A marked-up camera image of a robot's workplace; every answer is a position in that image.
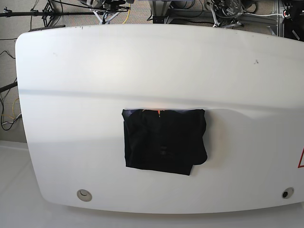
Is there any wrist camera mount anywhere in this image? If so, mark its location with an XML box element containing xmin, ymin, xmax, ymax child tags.
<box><xmin>92</xmin><ymin>10</ymin><xmax>120</xmax><ymax>25</ymax></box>
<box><xmin>211</xmin><ymin>10</ymin><xmax>244</xmax><ymax>29</ymax></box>

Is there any black T-shirt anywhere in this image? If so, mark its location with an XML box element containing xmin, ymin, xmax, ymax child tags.
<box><xmin>122</xmin><ymin>109</ymin><xmax>208</xmax><ymax>176</ymax></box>

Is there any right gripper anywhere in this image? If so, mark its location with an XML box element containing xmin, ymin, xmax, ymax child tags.
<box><xmin>79</xmin><ymin>0</ymin><xmax>126</xmax><ymax>11</ymax></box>

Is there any grey table leg base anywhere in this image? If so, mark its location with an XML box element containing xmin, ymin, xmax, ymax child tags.
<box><xmin>147</xmin><ymin>0</ymin><xmax>172</xmax><ymax>24</ymax></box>

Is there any silver table grommet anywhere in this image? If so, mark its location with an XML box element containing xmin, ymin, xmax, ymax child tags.
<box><xmin>76</xmin><ymin>190</ymin><xmax>92</xmax><ymax>202</ymax></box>

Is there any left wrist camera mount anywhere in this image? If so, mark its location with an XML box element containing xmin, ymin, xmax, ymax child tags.
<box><xmin>211</xmin><ymin>10</ymin><xmax>244</xmax><ymax>29</ymax></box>

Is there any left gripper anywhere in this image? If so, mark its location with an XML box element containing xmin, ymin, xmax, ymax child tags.
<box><xmin>204</xmin><ymin>0</ymin><xmax>244</xmax><ymax>17</ymax></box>

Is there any black tripod stand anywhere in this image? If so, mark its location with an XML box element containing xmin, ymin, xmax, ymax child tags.
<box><xmin>0</xmin><ymin>0</ymin><xmax>94</xmax><ymax>30</ymax></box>

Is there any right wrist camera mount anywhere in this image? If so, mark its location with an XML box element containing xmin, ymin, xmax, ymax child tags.
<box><xmin>92</xmin><ymin>10</ymin><xmax>120</xmax><ymax>25</ymax></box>

